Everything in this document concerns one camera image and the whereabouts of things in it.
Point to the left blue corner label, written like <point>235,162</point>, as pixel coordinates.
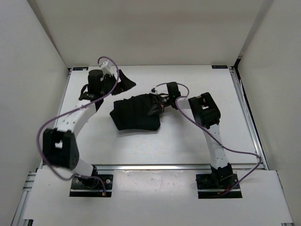
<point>80,68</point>

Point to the front aluminium rail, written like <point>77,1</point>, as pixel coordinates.
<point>155,167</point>

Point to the blue corner label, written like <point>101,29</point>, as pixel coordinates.
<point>80,68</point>
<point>219,67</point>

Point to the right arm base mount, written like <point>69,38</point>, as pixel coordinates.
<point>208,189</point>

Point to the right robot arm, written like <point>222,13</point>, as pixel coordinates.
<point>207,116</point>

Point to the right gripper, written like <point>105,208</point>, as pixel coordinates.
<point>156,109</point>

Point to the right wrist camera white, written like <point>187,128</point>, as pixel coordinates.
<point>153,91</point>

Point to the right blue corner label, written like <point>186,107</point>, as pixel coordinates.
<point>219,67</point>

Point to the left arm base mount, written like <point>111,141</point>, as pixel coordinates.
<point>92,187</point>

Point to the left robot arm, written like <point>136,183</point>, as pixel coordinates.
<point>59,145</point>

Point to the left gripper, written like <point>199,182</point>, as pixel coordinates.
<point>126,84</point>

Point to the black skirt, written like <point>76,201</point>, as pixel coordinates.
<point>132,113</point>

